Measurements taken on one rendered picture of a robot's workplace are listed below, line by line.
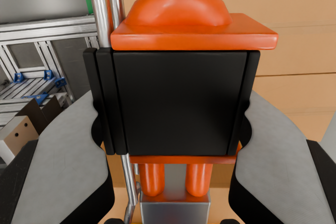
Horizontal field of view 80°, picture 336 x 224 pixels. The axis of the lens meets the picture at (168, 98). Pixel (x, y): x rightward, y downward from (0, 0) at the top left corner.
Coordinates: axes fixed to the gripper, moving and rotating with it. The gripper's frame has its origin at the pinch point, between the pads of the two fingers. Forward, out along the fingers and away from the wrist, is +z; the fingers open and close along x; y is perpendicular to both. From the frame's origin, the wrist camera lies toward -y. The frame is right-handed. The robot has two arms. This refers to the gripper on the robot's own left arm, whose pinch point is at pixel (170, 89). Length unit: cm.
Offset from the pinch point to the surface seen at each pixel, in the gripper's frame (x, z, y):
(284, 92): 50, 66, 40
